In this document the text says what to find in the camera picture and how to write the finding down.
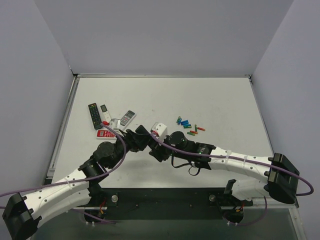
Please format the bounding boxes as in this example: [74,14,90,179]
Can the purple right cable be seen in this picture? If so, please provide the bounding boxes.
[151,132,315,227]

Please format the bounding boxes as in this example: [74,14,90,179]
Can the grey and white remote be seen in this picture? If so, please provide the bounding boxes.
[120,110,136,127]

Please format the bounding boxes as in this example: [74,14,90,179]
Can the black multi-button remote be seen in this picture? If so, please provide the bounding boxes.
[88,103,103,130]

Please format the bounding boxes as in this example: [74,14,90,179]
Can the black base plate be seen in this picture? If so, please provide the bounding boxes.
[79,187,253,221]

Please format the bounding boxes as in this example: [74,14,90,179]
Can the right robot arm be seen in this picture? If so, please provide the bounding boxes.
[148,131,300,205]

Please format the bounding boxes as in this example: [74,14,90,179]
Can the slim white remote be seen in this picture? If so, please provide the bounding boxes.
[100,104,112,124]

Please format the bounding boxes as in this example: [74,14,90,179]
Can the red and white remote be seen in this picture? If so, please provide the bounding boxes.
[96,129,117,140]

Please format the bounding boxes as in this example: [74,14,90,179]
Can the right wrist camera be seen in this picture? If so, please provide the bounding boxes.
[151,122,168,141]

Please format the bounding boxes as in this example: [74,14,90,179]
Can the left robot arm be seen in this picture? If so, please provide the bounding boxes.
[2,125,151,240]

